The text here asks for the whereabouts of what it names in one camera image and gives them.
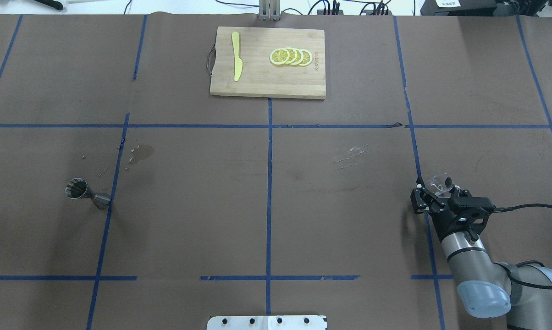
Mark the yellow plastic knife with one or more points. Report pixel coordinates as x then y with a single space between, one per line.
238 62

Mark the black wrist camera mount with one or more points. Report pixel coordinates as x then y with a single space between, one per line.
461 204

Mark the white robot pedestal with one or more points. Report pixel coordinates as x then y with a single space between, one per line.
268 322

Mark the wooden cutting board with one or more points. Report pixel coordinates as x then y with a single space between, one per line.
260 78

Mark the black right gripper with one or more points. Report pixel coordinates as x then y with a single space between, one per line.
442 221

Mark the lemon slices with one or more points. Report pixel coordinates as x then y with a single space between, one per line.
290 56

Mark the steel double jigger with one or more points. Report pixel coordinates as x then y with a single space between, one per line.
78 188

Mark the aluminium frame post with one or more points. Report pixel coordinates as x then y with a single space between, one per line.
270 10

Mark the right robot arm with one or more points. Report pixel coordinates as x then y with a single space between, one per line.
522 292

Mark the clear shot glass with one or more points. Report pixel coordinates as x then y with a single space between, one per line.
439 184

